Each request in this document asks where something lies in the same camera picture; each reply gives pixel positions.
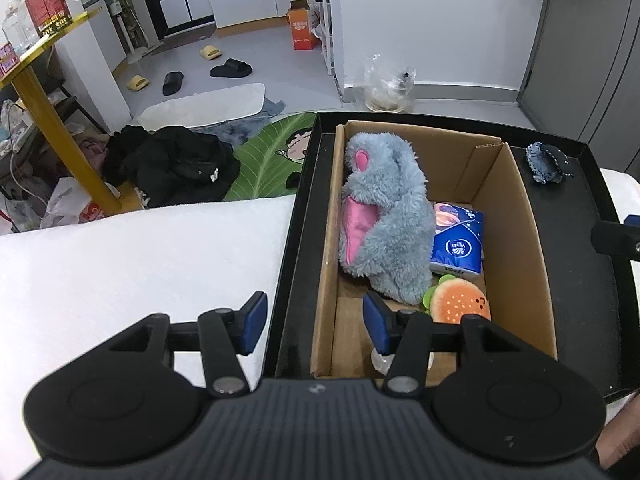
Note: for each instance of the grey door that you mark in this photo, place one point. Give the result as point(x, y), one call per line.
point(576, 45)

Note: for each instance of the white red shopping bag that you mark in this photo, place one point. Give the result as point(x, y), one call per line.
point(70, 204)

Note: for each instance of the black slipper left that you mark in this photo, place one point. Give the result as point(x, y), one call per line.
point(172, 83)

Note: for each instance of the white floor mat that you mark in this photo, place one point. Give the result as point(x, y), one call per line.
point(204, 109)

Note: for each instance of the red box on table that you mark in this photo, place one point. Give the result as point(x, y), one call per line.
point(48, 16)

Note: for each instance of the orange cardboard box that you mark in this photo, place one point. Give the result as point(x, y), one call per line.
point(302, 22)

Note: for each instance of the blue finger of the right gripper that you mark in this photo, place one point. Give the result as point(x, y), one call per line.
point(632, 220)
point(616, 240)

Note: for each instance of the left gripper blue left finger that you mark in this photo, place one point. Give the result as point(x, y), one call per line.
point(223, 335)

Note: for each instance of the clear plastic bag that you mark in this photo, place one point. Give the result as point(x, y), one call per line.
point(387, 87)

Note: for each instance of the white soft ball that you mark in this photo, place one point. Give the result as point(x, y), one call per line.
point(381, 364)

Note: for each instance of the yellow slipper near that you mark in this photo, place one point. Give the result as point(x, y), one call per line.
point(137, 83)

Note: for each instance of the person's hand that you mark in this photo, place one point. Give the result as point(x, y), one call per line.
point(620, 435)

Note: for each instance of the black clothes pile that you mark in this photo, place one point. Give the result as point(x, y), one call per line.
point(171, 166)

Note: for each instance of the blue denim fabric toy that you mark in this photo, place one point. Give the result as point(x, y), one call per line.
point(547, 163)

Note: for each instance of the grey plush toy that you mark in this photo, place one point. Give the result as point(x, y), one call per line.
point(387, 224)

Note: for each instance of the blue tissue pack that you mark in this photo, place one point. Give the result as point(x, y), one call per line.
point(458, 241)

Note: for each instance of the yellow slipper far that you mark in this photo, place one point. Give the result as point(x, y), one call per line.
point(210, 52)

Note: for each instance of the clear glass jar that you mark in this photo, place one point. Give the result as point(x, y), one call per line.
point(18, 27)

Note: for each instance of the black shallow tray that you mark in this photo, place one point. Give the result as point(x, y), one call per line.
point(594, 296)

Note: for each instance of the brown cardboard box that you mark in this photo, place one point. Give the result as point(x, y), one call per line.
point(461, 167)

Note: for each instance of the white standing fan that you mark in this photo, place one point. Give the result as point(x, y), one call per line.
point(135, 41)

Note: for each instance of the pink small box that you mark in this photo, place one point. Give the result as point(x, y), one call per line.
point(8, 59)

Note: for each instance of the blue grey fluffy rug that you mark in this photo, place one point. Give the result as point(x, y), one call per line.
point(236, 132)

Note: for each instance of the yellow slipper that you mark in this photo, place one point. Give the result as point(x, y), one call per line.
point(137, 83)
point(210, 52)

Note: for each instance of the burger plush toy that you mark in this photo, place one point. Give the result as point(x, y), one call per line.
point(452, 297)

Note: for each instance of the yellow round side table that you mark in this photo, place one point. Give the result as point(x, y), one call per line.
point(28, 88)

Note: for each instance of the green leaf cartoon rug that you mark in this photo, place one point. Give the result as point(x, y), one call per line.
point(272, 162)

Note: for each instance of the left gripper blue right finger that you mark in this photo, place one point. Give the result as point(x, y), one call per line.
point(404, 334)

